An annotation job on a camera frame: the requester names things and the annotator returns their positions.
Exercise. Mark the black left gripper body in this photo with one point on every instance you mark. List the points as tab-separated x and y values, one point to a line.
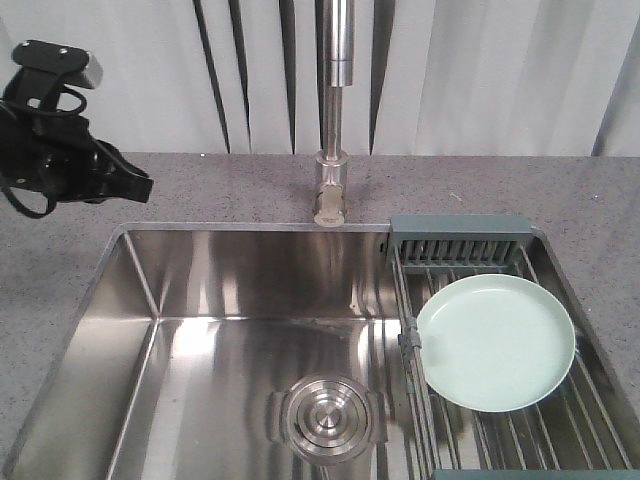
46	145

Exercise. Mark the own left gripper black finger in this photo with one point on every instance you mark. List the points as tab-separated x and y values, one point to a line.
120	178

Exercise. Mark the light green round plate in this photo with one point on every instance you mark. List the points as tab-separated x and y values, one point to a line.
495	342

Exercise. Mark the metal dish drying rack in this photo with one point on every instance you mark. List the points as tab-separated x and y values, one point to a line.
583	430

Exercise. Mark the white pleated curtain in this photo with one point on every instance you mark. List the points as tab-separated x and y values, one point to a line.
496	78

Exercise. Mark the stainless steel sink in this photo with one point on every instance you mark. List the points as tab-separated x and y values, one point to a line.
185	332

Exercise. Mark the steel faucet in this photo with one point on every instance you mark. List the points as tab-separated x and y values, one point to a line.
337	69

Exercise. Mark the sink drain strainer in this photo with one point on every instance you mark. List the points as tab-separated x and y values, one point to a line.
327	419

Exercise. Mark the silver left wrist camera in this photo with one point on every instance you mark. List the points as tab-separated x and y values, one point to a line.
76	66

